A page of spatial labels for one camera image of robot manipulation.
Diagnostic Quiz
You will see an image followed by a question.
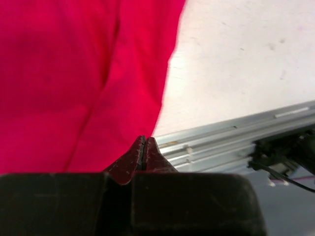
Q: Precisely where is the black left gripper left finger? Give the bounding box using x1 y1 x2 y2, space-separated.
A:
0 136 145 236

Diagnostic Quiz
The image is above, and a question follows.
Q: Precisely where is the bright red t shirt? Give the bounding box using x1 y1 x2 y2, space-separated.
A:
0 0 185 174

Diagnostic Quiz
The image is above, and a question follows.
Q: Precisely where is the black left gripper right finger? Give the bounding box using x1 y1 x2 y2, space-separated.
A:
131 138 267 236

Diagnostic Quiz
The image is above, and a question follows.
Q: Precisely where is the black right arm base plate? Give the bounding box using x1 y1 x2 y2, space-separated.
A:
248 128 315 174

